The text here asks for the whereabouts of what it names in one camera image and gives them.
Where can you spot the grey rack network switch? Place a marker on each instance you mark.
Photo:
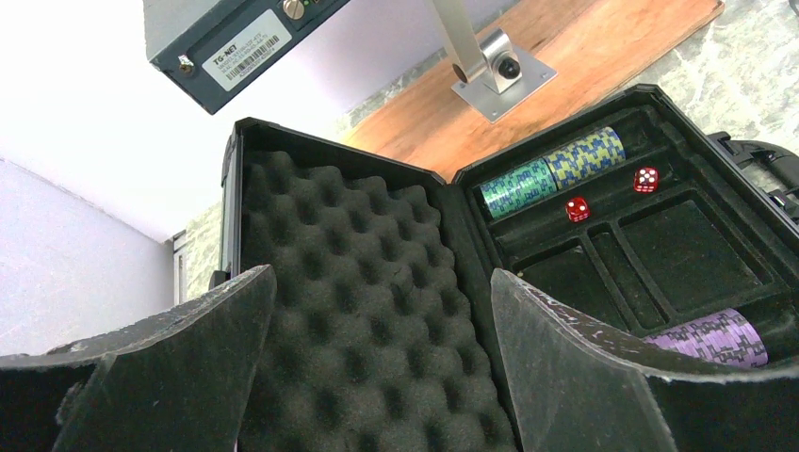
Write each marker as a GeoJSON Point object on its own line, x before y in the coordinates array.
{"type": "Point", "coordinates": [214, 49]}

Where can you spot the red die in case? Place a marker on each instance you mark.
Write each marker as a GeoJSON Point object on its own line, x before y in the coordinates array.
{"type": "Point", "coordinates": [646, 180]}
{"type": "Point", "coordinates": [577, 209]}

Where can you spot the red die in case right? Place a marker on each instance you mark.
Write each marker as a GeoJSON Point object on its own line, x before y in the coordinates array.
{"type": "Point", "coordinates": [646, 180]}

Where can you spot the wooden board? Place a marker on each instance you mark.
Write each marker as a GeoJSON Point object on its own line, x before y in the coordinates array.
{"type": "Point", "coordinates": [572, 55]}

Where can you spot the purple poker chip stack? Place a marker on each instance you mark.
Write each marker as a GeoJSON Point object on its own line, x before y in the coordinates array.
{"type": "Point", "coordinates": [725, 337]}

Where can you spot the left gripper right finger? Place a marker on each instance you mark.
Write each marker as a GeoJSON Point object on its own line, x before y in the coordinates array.
{"type": "Point", "coordinates": [579, 384]}

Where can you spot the silver metal stand bracket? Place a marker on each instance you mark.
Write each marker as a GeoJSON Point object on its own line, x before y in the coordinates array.
{"type": "Point", "coordinates": [494, 75]}

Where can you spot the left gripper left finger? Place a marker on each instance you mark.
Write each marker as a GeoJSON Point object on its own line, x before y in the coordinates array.
{"type": "Point", "coordinates": [176, 381]}

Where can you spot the black poker set case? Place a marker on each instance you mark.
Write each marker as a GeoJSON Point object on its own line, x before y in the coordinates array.
{"type": "Point", "coordinates": [383, 336]}

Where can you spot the red die in case left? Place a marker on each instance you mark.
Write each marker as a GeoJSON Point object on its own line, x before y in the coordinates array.
{"type": "Point", "coordinates": [577, 209]}

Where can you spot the green poker chip stack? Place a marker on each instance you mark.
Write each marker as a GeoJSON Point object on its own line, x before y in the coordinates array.
{"type": "Point", "coordinates": [518, 188]}

